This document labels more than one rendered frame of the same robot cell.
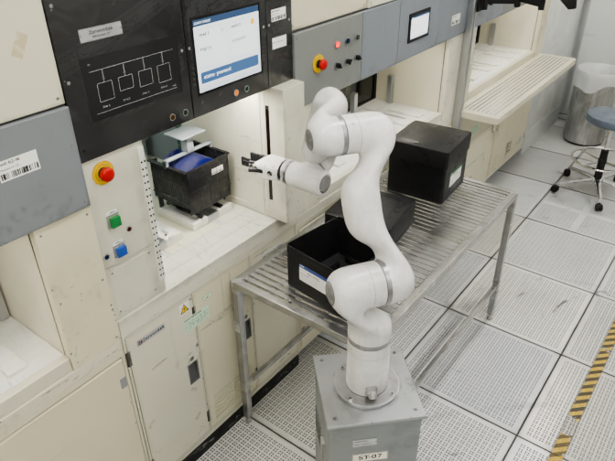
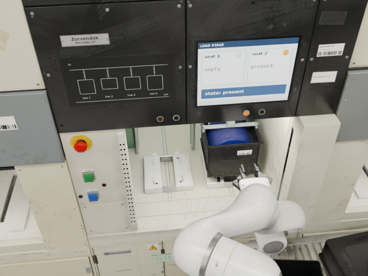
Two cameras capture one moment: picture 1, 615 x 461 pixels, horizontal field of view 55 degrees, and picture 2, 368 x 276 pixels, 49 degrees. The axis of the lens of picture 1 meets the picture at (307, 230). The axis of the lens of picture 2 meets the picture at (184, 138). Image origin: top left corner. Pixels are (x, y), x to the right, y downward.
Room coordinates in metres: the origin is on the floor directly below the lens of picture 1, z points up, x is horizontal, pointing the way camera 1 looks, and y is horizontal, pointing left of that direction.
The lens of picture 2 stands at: (1.01, -0.39, 2.20)
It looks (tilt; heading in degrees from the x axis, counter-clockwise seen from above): 41 degrees down; 47
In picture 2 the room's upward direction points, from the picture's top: 1 degrees counter-clockwise
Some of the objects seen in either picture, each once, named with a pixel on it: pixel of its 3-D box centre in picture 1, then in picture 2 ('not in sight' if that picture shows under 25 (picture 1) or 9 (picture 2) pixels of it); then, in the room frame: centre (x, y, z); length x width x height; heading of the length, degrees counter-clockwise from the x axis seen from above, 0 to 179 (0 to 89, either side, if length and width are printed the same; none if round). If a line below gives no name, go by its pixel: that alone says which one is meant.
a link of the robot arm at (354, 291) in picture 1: (360, 305); not in sight; (1.21, -0.14, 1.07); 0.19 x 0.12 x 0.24; 109
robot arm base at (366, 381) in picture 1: (367, 360); not in sight; (1.22, -0.17, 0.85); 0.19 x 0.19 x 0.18
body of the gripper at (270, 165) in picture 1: (275, 167); (256, 193); (1.79, 0.11, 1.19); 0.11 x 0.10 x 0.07; 53
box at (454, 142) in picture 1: (427, 160); not in sight; (2.47, -0.56, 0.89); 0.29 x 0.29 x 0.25; 56
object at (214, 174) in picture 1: (190, 170); (229, 139); (2.04, 0.45, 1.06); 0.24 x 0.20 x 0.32; 143
